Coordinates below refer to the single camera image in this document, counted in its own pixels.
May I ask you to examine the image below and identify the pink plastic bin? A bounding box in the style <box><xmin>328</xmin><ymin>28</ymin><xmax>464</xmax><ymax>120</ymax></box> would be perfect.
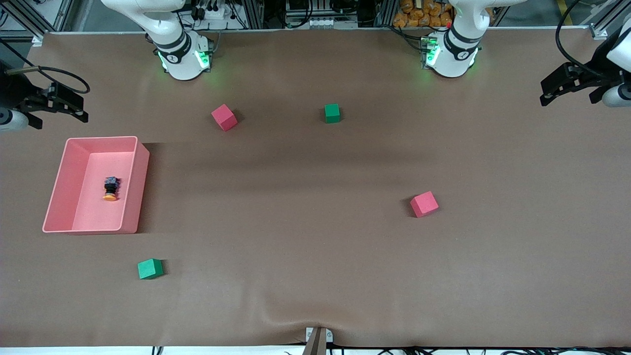
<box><xmin>42</xmin><ymin>136</ymin><xmax>150</xmax><ymax>235</ymax></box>

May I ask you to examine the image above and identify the pink foam cube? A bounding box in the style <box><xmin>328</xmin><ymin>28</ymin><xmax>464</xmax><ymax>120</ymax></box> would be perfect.
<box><xmin>410</xmin><ymin>191</ymin><xmax>439</xmax><ymax>218</ymax></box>
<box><xmin>211</xmin><ymin>104</ymin><xmax>238</xmax><ymax>132</ymax></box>

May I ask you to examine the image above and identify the pile of orange objects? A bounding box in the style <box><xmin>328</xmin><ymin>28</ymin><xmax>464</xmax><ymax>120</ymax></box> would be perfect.
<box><xmin>393</xmin><ymin>0</ymin><xmax>453</xmax><ymax>28</ymax></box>

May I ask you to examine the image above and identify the white power strip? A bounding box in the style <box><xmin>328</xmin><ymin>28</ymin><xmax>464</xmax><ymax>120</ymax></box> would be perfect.
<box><xmin>190</xmin><ymin>5</ymin><xmax>232</xmax><ymax>21</ymax></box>

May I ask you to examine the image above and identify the long white socket strip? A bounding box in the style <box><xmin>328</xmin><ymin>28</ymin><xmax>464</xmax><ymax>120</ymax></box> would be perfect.
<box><xmin>286</xmin><ymin>17</ymin><xmax>358</xmax><ymax>29</ymax></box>

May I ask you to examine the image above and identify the brown table mat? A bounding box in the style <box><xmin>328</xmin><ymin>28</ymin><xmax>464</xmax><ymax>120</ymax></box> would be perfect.
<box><xmin>0</xmin><ymin>27</ymin><xmax>631</xmax><ymax>348</ymax></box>

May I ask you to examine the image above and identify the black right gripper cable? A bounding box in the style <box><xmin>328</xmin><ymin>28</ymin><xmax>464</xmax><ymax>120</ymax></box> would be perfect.
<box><xmin>4</xmin><ymin>66</ymin><xmax>91</xmax><ymax>94</ymax></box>

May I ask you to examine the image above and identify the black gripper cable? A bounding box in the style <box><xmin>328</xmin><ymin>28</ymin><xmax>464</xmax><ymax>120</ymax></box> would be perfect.
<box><xmin>556</xmin><ymin>0</ymin><xmax>608</xmax><ymax>82</ymax></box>
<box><xmin>4</xmin><ymin>66</ymin><xmax>91</xmax><ymax>94</ymax></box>

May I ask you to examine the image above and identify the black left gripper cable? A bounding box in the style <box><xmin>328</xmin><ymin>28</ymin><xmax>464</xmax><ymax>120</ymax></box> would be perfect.
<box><xmin>556</xmin><ymin>0</ymin><xmax>608</xmax><ymax>82</ymax></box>

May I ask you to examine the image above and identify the metal clamp bracket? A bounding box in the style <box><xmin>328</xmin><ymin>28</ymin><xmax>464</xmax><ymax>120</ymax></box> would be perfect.
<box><xmin>303</xmin><ymin>326</ymin><xmax>334</xmax><ymax>355</ymax></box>

